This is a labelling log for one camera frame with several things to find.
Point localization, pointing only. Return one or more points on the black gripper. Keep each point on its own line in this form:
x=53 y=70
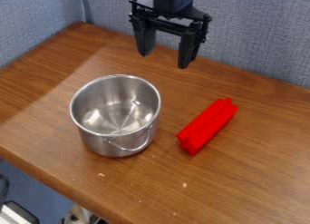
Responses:
x=171 y=9

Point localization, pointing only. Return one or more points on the metal pot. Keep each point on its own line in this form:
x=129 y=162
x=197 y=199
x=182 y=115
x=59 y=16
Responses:
x=115 y=111

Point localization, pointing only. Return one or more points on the red block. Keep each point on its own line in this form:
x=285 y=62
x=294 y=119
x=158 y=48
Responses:
x=206 y=125

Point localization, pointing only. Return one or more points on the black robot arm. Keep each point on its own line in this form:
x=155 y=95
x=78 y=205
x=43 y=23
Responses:
x=171 y=26

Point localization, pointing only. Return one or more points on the white black object under table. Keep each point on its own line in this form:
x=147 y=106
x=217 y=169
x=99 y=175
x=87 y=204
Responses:
x=79 y=215

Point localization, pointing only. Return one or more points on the grey case under table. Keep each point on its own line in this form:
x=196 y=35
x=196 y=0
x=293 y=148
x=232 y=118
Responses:
x=14 y=214

